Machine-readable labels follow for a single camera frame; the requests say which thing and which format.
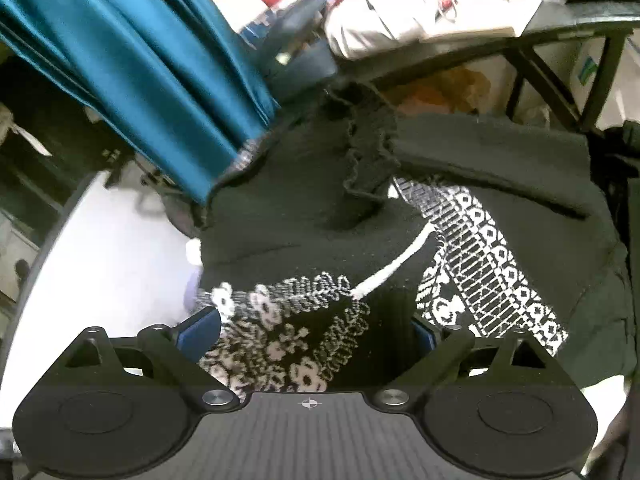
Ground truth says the black white patterned knit sweater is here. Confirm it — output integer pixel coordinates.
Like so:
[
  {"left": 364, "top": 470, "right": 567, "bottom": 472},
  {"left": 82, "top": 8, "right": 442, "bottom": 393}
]
[{"left": 196, "top": 84, "right": 567, "bottom": 396}]

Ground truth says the black metal desk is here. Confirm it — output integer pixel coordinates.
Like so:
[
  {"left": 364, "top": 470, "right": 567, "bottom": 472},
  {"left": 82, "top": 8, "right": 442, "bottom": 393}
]
[{"left": 338, "top": 1, "right": 639, "bottom": 132}]

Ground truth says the plain black garment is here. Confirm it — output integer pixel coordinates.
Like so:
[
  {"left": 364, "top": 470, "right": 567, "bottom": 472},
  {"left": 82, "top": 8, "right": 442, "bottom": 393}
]
[{"left": 394, "top": 114, "right": 637, "bottom": 387}]

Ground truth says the white bedding on desk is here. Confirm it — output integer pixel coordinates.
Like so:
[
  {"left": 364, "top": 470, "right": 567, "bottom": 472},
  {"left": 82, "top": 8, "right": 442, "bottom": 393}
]
[{"left": 324, "top": 0, "right": 541, "bottom": 61}]

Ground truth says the teal blue curtain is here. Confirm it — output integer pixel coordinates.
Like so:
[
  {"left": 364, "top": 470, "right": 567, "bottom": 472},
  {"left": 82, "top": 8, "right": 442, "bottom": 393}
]
[{"left": 1, "top": 0, "right": 277, "bottom": 202}]

